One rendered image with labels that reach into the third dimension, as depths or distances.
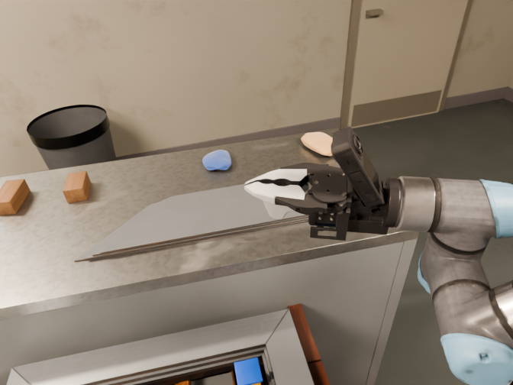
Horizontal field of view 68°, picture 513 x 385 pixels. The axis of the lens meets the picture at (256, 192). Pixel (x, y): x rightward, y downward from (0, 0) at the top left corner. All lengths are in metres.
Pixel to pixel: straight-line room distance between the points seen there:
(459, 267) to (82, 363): 0.92
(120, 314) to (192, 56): 2.35
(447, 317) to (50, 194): 1.20
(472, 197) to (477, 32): 3.78
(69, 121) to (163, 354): 2.40
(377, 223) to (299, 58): 2.86
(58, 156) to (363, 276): 2.19
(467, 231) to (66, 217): 1.07
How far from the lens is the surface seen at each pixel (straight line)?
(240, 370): 1.01
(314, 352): 1.10
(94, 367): 1.14
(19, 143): 3.46
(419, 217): 0.54
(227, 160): 1.32
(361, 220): 0.57
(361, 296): 1.26
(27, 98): 3.28
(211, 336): 1.10
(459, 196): 0.55
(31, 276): 1.14
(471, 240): 0.58
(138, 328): 1.15
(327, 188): 0.53
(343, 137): 0.48
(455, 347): 0.54
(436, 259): 0.61
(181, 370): 1.10
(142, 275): 1.01
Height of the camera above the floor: 1.78
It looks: 37 degrees down
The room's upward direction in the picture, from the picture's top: 3 degrees counter-clockwise
